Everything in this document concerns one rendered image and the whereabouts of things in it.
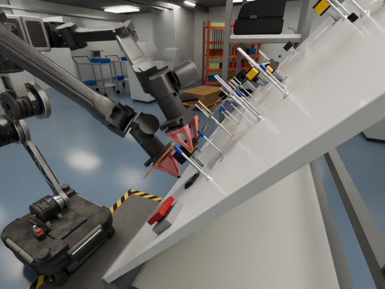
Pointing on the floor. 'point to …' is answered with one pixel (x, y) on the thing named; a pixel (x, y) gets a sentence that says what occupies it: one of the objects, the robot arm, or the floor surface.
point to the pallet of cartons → (204, 96)
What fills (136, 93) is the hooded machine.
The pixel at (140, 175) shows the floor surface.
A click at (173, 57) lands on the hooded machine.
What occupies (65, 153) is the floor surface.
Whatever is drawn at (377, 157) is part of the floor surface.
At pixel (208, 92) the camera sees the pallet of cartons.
